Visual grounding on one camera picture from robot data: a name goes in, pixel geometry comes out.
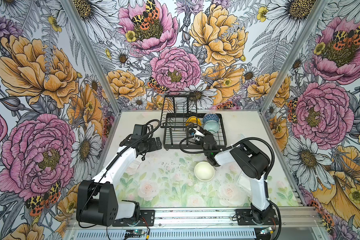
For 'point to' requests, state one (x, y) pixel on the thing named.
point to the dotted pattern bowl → (198, 135)
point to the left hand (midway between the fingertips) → (153, 149)
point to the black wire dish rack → (180, 112)
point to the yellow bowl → (193, 119)
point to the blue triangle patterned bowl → (210, 116)
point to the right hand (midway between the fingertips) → (201, 129)
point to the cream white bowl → (204, 171)
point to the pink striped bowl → (191, 125)
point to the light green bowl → (212, 126)
